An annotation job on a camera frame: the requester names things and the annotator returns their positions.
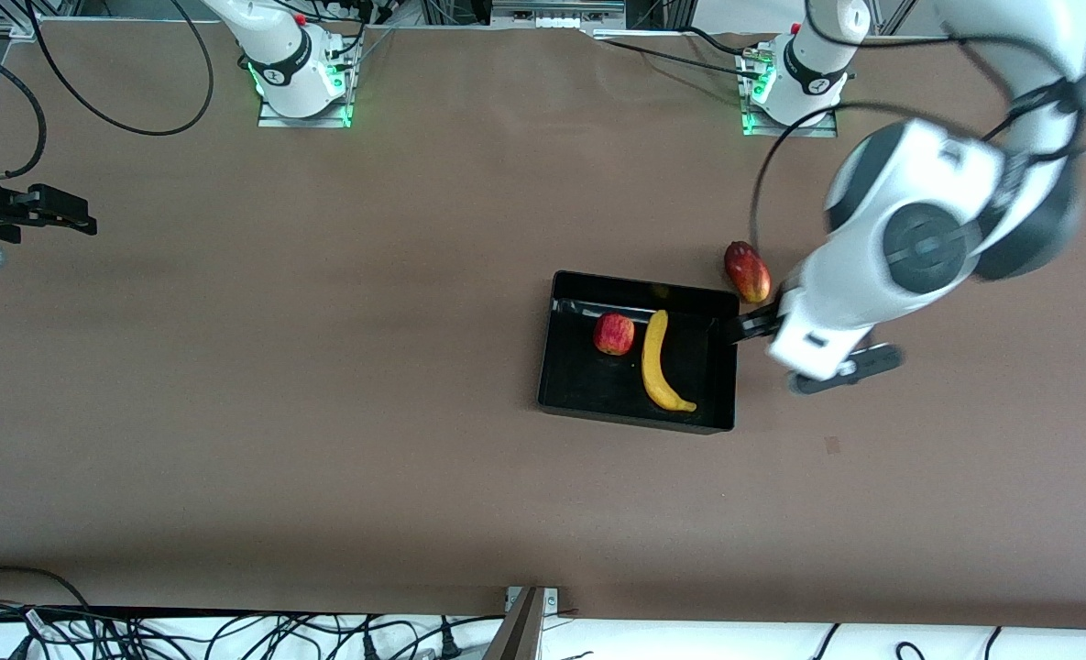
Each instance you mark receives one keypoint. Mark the yellow banana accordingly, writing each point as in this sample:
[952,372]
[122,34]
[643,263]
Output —
[654,367]

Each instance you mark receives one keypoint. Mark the red apple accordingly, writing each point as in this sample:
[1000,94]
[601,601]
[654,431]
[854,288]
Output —
[614,335]

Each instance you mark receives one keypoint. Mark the black rectangular plastic box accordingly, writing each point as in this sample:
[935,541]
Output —
[588,385]

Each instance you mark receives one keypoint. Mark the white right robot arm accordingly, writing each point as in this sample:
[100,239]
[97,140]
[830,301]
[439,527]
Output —
[286,55]

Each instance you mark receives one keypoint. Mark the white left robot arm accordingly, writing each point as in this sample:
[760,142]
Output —
[927,174]

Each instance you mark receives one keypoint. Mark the red yellow mango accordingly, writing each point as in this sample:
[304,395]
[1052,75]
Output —
[747,273]

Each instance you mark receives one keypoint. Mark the brown table cover sheet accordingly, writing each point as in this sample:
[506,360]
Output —
[323,458]

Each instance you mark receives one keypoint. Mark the white power strip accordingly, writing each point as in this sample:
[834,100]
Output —
[556,16]

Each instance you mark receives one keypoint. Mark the black power plug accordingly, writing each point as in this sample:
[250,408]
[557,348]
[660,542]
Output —
[449,642]
[370,646]

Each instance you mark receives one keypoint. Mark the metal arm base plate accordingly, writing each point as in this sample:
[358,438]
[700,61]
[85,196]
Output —
[827,130]
[272,117]

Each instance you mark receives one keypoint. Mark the metal stand bracket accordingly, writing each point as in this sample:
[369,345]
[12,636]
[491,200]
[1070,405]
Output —
[552,600]

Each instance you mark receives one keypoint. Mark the aluminium camera stand profile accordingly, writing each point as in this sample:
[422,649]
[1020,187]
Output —
[517,632]

